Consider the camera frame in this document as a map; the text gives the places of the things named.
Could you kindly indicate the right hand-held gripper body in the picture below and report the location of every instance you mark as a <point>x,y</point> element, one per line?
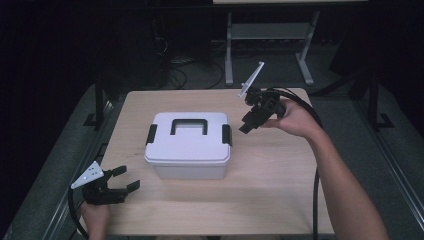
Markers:
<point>266,105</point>

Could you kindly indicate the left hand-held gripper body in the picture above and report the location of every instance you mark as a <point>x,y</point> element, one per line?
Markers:
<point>98,196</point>

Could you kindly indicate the white plastic storage box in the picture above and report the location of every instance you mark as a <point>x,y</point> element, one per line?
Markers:
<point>190,171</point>

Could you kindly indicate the person's left hand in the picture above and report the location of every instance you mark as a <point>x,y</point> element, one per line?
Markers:
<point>96,221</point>

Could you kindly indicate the person's right hand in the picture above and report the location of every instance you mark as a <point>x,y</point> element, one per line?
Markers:
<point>296,121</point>

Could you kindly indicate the grey metal stand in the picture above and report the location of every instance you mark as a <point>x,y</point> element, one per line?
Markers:
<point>266,31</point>

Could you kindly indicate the aluminium floor rail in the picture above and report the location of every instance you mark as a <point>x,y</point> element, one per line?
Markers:
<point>395,166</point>
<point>83,161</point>

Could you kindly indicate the black frame post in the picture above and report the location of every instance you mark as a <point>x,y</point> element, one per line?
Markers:
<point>373,100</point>
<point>99,100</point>

